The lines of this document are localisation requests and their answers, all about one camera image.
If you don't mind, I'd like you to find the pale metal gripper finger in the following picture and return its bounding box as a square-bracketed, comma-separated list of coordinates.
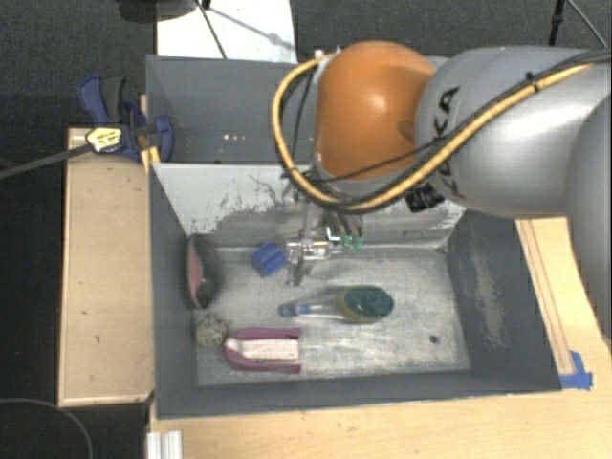
[285, 239, 298, 288]
[296, 244, 310, 288]

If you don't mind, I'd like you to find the blue ribbed block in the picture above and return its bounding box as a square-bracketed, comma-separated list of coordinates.
[251, 241, 289, 278]

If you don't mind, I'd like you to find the clear plastic bottle blue cap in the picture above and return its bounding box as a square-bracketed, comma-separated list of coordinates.
[277, 294, 346, 322]

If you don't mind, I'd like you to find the maroon and white U-shaped clip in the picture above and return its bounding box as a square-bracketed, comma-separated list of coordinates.
[222, 327, 304, 375]

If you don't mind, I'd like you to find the pink and black oval object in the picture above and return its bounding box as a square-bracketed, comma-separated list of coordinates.
[185, 233, 224, 311]

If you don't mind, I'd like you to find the speckled beige ball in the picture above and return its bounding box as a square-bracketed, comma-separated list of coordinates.
[194, 313, 231, 350]

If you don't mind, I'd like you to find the grey metal bin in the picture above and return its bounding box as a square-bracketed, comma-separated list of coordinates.
[144, 54, 563, 421]

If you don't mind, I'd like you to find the pale wood board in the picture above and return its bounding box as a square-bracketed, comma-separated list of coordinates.
[56, 126, 157, 408]

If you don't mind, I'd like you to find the black cylinder on white bracket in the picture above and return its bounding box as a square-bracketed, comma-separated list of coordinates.
[404, 181, 447, 214]

